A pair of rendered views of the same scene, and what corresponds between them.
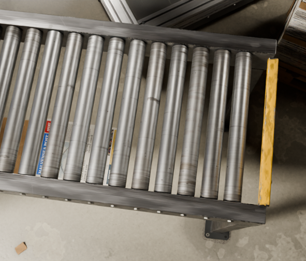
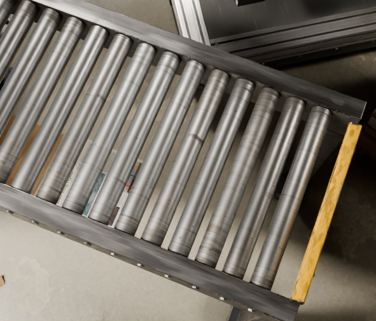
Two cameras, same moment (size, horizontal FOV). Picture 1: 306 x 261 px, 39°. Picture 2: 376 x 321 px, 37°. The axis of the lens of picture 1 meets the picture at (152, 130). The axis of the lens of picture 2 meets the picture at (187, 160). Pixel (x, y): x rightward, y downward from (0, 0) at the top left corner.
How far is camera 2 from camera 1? 0.09 m
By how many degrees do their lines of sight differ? 4
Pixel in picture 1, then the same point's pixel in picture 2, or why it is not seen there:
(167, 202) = (179, 267)
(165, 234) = (179, 312)
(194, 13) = (282, 47)
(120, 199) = (124, 248)
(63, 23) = (112, 20)
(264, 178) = (306, 268)
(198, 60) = (263, 103)
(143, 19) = (217, 40)
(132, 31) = (192, 49)
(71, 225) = (65, 271)
